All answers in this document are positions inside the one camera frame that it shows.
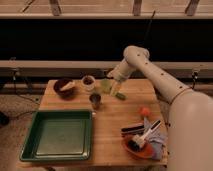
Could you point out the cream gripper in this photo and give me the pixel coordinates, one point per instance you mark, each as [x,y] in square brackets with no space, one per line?
[115,88]

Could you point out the yellow banana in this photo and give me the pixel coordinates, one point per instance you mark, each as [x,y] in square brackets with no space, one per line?
[67,86]

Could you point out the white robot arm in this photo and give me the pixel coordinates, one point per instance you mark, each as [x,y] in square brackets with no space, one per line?
[190,134]

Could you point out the small metal cup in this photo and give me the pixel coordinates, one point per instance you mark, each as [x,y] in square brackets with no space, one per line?
[95,100]

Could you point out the white ceramic cup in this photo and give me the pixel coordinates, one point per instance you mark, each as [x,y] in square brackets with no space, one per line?
[88,83]

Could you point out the wooden table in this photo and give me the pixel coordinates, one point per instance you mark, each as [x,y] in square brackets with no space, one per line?
[114,114]

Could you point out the orange ball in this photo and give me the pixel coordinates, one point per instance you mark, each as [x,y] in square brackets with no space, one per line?
[144,111]

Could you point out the dark brown bowl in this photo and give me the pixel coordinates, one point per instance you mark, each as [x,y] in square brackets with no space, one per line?
[64,94]

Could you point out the black striped sponge block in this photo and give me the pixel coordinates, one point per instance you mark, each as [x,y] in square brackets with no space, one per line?
[133,129]

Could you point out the white dish brush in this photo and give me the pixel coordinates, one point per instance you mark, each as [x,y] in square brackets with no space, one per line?
[139,140]

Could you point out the orange plate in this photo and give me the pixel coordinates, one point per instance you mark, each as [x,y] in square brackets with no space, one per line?
[146,152]

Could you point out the green plastic tray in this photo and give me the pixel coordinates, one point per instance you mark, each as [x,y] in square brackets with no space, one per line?
[58,135]

